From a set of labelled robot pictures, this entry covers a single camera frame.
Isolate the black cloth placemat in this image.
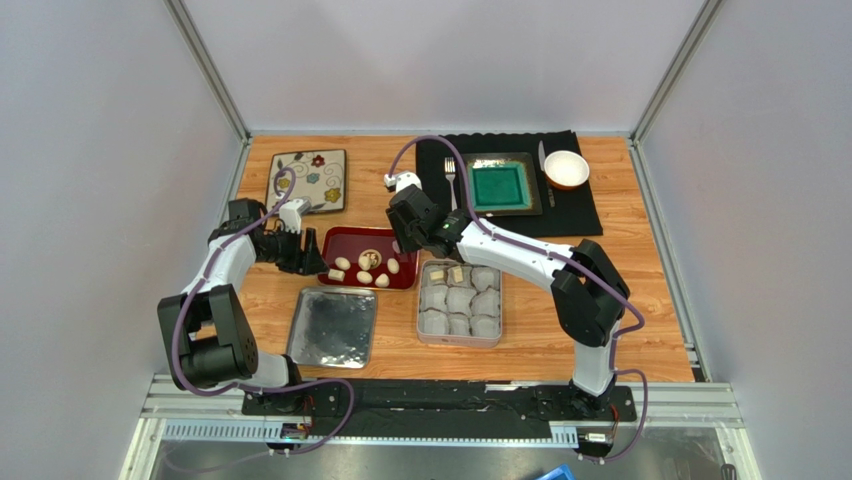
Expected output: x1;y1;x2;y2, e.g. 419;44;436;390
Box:
416;130;603;238

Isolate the blue plastic object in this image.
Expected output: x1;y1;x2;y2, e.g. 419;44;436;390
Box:
535;464;575;480

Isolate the silver tin lid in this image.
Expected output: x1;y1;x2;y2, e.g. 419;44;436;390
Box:
286;286;378;369

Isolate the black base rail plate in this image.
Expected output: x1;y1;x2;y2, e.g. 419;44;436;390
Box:
241;379;639;440

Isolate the red lacquer tray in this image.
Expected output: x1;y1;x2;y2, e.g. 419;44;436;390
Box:
318;227;419;291

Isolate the silver knife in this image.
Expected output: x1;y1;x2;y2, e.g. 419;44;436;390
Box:
537;139;556;208

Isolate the green square plate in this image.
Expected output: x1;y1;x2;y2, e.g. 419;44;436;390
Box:
456;152;543;217

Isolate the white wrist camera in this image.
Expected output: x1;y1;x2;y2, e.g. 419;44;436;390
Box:
278;197;312;234
383;171;422;193

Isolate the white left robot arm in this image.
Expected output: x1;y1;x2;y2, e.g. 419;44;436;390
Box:
157;197;329;396

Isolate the white orange bowl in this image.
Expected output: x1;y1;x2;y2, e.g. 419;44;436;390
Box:
543;150;590;190

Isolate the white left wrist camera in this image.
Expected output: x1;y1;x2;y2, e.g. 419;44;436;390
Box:
278;197;312;234

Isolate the white oval chocolate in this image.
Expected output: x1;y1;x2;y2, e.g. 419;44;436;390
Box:
387;258;400;274
356;270;373;285
334;257;351;271

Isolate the pink metal tin box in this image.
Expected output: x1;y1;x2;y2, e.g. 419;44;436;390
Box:
416;260;503;349

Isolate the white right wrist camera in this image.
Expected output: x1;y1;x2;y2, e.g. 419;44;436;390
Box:
383;171;422;193

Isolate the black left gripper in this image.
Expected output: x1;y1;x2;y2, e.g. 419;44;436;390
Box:
257;224;328;277

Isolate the white heart chocolate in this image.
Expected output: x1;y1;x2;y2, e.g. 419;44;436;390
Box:
374;274;390;288
358;249;382;271

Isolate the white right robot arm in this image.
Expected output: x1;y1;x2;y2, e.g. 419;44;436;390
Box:
386;185;630;398

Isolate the silver fork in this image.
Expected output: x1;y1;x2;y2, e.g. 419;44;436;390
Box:
444;157;458;211

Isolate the floral square plate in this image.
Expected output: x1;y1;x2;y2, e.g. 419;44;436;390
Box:
265;149;347;213

